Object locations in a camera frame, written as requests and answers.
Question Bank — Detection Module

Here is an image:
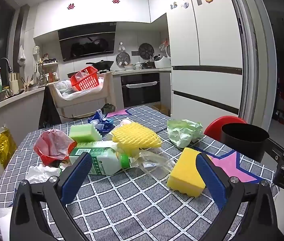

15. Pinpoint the red plastic basket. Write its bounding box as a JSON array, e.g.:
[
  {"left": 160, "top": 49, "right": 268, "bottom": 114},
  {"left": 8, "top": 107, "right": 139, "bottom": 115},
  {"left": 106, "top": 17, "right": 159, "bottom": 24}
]
[{"left": 70, "top": 65, "right": 99, "bottom": 91}]

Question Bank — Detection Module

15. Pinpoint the yellow foam fruit net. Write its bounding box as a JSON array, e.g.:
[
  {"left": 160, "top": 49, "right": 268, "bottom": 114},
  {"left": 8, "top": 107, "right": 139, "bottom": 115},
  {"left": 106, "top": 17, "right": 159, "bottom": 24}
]
[{"left": 112, "top": 122, "right": 162, "bottom": 154}]

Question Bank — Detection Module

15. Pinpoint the built-in black oven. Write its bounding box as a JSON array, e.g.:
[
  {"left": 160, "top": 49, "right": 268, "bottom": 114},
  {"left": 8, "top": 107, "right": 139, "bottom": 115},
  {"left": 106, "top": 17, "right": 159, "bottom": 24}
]
[{"left": 121, "top": 73, "right": 160, "bottom": 108}]

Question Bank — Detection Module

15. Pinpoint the blue wrapper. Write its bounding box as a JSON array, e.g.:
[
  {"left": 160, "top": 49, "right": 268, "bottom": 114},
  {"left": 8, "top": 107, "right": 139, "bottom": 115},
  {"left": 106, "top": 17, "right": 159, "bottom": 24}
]
[{"left": 88, "top": 109, "right": 115, "bottom": 136}]

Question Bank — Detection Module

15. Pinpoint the clear plastic zip bag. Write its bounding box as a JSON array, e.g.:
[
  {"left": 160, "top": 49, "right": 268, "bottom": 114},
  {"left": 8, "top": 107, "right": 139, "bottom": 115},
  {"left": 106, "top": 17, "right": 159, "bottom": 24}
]
[{"left": 129, "top": 148, "right": 175, "bottom": 174}]

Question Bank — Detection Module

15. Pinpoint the yellow sponge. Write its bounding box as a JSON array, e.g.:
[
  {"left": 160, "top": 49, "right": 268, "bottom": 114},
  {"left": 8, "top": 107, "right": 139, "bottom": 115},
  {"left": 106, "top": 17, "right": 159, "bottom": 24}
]
[{"left": 166, "top": 147, "right": 205, "bottom": 197}]

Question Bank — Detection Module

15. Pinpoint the green sponge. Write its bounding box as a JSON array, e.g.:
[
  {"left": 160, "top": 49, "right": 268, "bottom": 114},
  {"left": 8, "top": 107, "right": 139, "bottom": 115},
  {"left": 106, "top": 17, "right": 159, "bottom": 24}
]
[{"left": 69, "top": 124, "right": 102, "bottom": 143}]

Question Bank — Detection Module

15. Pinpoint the grey checked tablecloth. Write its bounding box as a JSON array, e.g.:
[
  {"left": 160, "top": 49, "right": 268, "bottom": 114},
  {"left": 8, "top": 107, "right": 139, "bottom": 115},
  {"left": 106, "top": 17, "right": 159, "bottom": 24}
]
[{"left": 0, "top": 106, "right": 279, "bottom": 240}]

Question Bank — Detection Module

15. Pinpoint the black wok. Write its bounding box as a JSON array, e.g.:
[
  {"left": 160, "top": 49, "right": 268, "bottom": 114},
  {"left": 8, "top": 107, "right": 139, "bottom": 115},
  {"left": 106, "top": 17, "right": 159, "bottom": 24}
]
[{"left": 86, "top": 60, "right": 114, "bottom": 71}]

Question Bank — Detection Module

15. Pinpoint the green white lotion bottle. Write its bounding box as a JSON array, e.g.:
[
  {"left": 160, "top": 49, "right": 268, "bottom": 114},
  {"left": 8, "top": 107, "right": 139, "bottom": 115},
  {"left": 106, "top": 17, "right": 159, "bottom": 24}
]
[{"left": 69, "top": 140, "right": 131, "bottom": 175}]

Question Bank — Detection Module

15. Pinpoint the white crumpled tissue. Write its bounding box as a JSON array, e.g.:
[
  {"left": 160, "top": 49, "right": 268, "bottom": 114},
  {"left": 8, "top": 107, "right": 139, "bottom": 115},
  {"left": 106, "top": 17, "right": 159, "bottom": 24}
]
[{"left": 25, "top": 164, "right": 61, "bottom": 184}]

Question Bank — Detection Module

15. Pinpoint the black range hood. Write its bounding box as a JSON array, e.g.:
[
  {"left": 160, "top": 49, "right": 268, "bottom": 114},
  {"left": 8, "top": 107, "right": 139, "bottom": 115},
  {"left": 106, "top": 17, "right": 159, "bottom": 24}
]
[{"left": 58, "top": 22, "right": 116, "bottom": 61}]

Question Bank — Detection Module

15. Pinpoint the green plastic bag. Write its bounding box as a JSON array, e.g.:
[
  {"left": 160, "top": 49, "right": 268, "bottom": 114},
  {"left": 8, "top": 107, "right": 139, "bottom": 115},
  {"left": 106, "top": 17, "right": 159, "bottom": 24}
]
[{"left": 167, "top": 119, "right": 204, "bottom": 149}]

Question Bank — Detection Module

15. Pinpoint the white rice cooker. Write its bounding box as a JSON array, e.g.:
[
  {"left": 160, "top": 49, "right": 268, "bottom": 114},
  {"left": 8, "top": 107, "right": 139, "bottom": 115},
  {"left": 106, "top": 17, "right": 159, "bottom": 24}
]
[{"left": 154, "top": 55, "right": 172, "bottom": 68}]

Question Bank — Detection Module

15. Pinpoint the white refrigerator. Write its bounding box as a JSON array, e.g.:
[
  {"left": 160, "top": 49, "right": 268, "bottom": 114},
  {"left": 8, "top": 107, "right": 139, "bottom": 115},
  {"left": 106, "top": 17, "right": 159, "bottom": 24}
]
[{"left": 166, "top": 0, "right": 243, "bottom": 127}]

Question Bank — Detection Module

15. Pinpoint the gold foil bag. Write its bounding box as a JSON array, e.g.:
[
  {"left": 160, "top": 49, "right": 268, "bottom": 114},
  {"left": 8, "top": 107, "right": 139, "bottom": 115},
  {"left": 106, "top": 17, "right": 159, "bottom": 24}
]
[{"left": 0, "top": 126, "right": 17, "bottom": 169}]

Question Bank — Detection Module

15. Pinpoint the red plastic bag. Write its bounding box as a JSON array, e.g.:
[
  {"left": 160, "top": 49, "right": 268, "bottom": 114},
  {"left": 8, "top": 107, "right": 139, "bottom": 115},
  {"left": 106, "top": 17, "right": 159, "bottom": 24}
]
[{"left": 34, "top": 129, "right": 77, "bottom": 166}]

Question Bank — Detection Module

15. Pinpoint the black jacket on cart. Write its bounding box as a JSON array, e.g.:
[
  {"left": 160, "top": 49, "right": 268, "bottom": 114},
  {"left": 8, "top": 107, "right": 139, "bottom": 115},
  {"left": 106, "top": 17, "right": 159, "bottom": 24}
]
[{"left": 38, "top": 86, "right": 62, "bottom": 129}]

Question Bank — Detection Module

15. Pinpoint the cardboard box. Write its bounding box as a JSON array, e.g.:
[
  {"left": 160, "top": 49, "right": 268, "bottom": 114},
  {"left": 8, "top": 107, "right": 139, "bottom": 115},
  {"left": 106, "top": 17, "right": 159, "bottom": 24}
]
[{"left": 151, "top": 104, "right": 170, "bottom": 116}]

